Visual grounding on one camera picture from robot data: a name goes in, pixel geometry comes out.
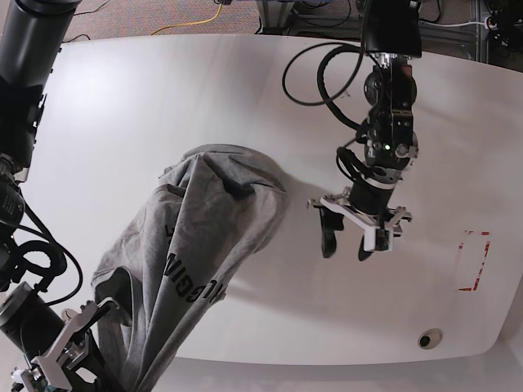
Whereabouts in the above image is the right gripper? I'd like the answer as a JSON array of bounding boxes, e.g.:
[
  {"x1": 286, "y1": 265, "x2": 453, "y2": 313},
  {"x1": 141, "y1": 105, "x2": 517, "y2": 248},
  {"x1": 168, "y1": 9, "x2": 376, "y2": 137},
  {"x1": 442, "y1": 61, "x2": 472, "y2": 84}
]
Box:
[{"x1": 1, "y1": 283, "x2": 118, "y2": 391}]

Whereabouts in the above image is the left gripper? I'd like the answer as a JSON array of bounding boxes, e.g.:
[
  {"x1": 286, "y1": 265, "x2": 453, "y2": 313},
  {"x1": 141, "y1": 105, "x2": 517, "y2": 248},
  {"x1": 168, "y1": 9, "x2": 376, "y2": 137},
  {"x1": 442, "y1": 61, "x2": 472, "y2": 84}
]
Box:
[{"x1": 307, "y1": 178, "x2": 413, "y2": 261}]

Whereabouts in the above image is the grey Hugging Face t-shirt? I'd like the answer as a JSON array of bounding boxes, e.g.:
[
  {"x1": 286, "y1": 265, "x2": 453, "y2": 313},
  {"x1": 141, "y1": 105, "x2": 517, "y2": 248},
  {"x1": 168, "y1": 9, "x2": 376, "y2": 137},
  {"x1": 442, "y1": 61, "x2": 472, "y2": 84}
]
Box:
[{"x1": 92, "y1": 145, "x2": 288, "y2": 391}]

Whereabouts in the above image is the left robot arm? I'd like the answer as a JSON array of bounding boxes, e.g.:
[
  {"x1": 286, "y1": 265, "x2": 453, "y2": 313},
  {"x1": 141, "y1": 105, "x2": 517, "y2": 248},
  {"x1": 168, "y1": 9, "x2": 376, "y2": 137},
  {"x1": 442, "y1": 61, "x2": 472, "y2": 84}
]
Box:
[{"x1": 309, "y1": 1, "x2": 422, "y2": 261}]

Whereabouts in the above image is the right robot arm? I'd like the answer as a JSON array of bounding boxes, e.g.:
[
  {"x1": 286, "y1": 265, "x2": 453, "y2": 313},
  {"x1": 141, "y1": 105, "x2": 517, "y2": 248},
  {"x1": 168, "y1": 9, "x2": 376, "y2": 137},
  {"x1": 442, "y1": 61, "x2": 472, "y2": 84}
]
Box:
[{"x1": 1, "y1": 1, "x2": 120, "y2": 391}]

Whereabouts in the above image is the red tape rectangle marking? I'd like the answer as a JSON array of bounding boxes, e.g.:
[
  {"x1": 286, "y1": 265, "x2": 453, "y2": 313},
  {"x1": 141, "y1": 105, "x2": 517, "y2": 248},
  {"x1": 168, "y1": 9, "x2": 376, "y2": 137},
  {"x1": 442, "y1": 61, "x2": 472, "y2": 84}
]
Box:
[{"x1": 453, "y1": 230, "x2": 491, "y2": 292}]

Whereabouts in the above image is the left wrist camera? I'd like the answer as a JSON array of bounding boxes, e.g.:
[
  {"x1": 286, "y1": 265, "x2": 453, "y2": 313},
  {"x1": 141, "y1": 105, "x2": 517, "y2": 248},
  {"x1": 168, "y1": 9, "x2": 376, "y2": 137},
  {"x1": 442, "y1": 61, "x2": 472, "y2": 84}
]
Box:
[{"x1": 364, "y1": 227, "x2": 394, "y2": 252}]

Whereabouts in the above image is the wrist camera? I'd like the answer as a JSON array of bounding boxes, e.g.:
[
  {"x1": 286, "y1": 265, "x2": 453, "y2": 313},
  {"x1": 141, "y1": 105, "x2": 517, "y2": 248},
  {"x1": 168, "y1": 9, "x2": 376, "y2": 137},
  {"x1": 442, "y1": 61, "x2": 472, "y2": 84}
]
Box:
[
  {"x1": 364, "y1": 227, "x2": 394, "y2": 252},
  {"x1": 11, "y1": 364, "x2": 71, "y2": 392}
]

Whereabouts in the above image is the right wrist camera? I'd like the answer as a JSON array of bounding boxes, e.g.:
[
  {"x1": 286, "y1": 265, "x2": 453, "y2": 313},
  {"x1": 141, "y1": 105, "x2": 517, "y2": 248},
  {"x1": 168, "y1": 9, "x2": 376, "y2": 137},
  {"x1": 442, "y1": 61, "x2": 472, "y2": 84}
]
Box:
[{"x1": 11, "y1": 364, "x2": 71, "y2": 392}]

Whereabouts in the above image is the right table cable grommet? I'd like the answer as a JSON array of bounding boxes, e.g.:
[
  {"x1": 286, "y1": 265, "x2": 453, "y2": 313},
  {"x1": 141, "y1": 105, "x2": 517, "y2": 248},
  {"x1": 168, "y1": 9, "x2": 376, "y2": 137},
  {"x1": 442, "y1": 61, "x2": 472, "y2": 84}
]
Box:
[{"x1": 418, "y1": 328, "x2": 443, "y2": 350}]

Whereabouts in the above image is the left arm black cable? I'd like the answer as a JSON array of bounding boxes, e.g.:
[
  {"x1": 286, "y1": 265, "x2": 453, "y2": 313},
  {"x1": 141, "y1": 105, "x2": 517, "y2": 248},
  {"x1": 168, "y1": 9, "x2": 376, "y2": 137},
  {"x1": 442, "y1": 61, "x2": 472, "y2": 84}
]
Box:
[{"x1": 282, "y1": 40, "x2": 377, "y2": 131}]

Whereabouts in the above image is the white cable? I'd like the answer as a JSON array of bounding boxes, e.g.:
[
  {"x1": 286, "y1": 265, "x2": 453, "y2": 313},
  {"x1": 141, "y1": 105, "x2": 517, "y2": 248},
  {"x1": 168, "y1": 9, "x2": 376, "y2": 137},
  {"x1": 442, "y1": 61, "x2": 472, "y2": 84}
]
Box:
[{"x1": 422, "y1": 20, "x2": 487, "y2": 32}]

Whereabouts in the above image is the aluminium frame rail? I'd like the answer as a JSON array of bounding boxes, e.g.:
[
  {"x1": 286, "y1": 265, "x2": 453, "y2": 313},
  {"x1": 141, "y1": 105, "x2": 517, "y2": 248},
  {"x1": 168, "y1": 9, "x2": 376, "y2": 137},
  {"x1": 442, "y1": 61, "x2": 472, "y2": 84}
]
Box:
[{"x1": 255, "y1": 1, "x2": 490, "y2": 64}]

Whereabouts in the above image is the yellow cable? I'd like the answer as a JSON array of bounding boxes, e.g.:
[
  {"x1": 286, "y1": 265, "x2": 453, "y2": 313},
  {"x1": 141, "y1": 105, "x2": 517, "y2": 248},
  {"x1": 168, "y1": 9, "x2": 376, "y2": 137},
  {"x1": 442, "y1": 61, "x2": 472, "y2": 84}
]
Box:
[{"x1": 151, "y1": 0, "x2": 224, "y2": 37}]

